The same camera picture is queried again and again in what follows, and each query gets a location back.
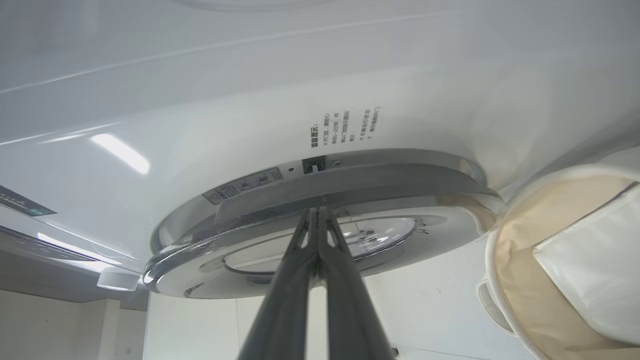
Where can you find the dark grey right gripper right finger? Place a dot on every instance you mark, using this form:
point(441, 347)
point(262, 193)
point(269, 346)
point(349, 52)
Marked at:
point(350, 315)

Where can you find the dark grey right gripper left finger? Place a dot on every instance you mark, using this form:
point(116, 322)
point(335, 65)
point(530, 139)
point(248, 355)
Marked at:
point(285, 310)

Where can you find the round dark glass washer door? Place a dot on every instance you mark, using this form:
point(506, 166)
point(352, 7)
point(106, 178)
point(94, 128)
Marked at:
point(210, 270)

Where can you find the cream fabric laundry basket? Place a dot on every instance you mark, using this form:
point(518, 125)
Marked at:
point(515, 280)

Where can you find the white front-load washing machine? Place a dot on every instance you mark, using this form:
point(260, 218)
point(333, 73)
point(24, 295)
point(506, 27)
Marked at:
point(250, 75)

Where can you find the white cloth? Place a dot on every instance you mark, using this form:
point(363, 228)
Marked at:
point(590, 265)

